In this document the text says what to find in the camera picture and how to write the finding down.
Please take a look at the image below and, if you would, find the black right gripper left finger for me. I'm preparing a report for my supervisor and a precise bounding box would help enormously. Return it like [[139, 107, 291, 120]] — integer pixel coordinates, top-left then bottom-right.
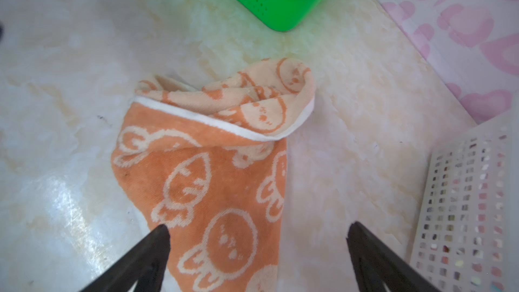
[[83, 224, 170, 292]]

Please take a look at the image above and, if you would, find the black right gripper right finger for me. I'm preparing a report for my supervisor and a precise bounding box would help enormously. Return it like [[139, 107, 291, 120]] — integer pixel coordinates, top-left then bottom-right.
[[346, 222, 438, 291]]

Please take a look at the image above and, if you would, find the peach patterned towel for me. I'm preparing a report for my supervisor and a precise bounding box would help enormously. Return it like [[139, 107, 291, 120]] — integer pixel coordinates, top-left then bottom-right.
[[112, 58, 316, 291]]

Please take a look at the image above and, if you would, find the white plastic basket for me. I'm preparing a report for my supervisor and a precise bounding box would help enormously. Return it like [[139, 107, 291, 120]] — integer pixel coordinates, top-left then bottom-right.
[[410, 99, 518, 291]]

